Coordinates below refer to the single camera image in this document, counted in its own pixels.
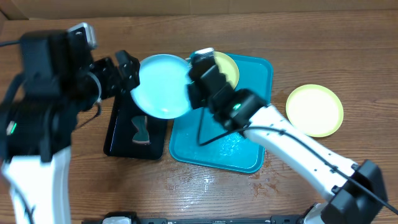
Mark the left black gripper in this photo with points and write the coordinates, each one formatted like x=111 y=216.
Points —
x=131 y=76

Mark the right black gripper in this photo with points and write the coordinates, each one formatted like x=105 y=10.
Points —
x=198 y=94

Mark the light blue plate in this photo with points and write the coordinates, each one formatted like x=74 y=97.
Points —
x=162 y=92

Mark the green bow-shaped sponge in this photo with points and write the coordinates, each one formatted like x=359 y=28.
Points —
x=142 y=134

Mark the yellow-green plate bottom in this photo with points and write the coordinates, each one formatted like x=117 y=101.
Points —
x=315 y=110

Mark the yellow-green plate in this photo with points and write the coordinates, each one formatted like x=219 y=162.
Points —
x=315 y=110
x=228 y=67

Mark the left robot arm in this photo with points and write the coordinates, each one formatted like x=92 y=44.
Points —
x=39 y=112

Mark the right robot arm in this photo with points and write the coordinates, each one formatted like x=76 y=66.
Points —
x=353 y=193

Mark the teal plastic serving tray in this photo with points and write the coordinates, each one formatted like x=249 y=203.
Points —
x=232 y=152

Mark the black rectangular tray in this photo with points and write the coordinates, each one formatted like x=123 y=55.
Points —
x=118 y=141

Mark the yellow-green plate top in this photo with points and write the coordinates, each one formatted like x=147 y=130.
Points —
x=228 y=67

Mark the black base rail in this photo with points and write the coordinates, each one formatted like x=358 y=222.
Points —
x=131 y=217

